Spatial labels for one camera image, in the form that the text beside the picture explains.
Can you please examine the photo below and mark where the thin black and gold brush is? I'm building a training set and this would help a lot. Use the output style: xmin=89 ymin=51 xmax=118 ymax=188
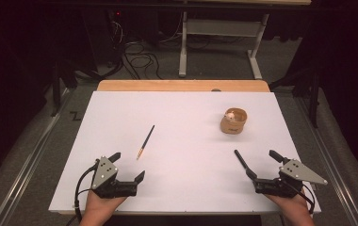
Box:
xmin=136 ymin=124 xmax=156 ymax=161

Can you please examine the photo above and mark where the left hand-held gripper cable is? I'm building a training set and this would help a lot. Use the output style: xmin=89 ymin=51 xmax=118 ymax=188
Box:
xmin=73 ymin=159 xmax=102 ymax=224

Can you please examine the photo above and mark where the black device with red light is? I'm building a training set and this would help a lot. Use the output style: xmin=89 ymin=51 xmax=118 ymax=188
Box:
xmin=106 ymin=8 xmax=128 ymax=21

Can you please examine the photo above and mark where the metal floor rail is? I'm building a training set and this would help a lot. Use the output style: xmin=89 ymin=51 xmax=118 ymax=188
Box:
xmin=0 ymin=89 xmax=72 ymax=226
xmin=294 ymin=96 xmax=358 ymax=226

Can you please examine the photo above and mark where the person's left hand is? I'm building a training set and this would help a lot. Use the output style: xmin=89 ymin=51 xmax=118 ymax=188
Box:
xmin=78 ymin=188 xmax=128 ymax=226

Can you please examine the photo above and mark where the dark curtain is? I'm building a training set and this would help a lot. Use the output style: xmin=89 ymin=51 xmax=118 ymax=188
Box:
xmin=294 ymin=0 xmax=358 ymax=197
xmin=0 ymin=0 xmax=57 ymax=196

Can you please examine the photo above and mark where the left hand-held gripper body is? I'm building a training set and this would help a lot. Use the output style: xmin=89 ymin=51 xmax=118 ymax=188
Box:
xmin=90 ymin=155 xmax=138 ymax=200

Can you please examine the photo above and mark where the right hand-held gripper cable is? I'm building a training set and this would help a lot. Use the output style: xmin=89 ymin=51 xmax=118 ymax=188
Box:
xmin=280 ymin=179 xmax=317 ymax=216

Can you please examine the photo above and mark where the tangle of black floor cables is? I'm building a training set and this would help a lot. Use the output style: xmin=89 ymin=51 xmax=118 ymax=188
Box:
xmin=106 ymin=18 xmax=166 ymax=81

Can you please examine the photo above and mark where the hand-held gripper cable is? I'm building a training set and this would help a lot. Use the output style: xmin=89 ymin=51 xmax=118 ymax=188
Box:
xmin=73 ymin=159 xmax=102 ymax=224
xmin=280 ymin=179 xmax=317 ymax=216

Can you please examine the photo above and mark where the black metal stand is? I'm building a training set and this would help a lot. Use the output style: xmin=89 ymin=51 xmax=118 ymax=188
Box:
xmin=268 ymin=67 xmax=322 ymax=129
xmin=50 ymin=60 xmax=78 ymax=118

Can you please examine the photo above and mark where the white board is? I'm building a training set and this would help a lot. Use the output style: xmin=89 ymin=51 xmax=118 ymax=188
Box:
xmin=48 ymin=90 xmax=322 ymax=216

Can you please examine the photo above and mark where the beige holder with bear figure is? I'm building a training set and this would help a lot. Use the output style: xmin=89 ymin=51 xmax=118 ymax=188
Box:
xmin=220 ymin=107 xmax=249 ymax=136

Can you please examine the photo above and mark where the wooden table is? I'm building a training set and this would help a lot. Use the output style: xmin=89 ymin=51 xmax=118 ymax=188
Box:
xmin=96 ymin=79 xmax=271 ymax=93

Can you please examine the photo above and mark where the person's right hand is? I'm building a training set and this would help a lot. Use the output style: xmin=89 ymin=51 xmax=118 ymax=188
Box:
xmin=263 ymin=187 xmax=316 ymax=226

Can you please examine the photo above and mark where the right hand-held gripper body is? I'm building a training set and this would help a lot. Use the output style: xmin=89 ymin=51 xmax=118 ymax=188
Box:
xmin=253 ymin=158 xmax=329 ymax=200

